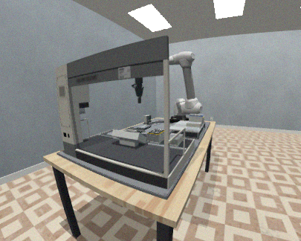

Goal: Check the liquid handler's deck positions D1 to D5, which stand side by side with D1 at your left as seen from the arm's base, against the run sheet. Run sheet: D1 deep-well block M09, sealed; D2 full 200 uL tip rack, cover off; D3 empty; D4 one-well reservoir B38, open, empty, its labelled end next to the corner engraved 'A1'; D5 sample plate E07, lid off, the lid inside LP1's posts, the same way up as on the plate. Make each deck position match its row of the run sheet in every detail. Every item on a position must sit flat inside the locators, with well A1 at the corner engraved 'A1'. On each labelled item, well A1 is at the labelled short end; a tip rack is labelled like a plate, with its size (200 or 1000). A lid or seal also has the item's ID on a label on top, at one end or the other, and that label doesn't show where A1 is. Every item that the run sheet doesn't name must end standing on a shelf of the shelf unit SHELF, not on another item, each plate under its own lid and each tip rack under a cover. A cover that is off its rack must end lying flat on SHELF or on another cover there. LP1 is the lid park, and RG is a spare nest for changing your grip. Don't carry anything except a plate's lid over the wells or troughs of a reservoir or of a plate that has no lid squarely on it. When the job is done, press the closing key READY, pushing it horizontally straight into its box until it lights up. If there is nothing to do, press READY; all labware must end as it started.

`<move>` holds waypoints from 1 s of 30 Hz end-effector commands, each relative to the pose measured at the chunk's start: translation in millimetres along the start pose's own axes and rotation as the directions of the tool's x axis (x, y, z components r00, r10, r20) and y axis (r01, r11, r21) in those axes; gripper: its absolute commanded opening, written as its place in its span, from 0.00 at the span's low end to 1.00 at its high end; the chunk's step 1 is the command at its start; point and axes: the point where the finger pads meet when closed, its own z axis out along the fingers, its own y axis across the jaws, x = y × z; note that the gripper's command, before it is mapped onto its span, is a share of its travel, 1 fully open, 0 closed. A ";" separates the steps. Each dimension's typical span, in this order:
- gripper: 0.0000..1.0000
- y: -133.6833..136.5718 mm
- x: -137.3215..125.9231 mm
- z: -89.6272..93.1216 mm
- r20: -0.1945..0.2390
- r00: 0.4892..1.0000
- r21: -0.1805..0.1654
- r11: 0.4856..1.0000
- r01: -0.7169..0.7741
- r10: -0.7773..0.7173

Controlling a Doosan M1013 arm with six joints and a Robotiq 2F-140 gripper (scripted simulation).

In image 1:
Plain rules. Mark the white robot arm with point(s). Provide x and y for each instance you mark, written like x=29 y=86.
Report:
x=192 y=106

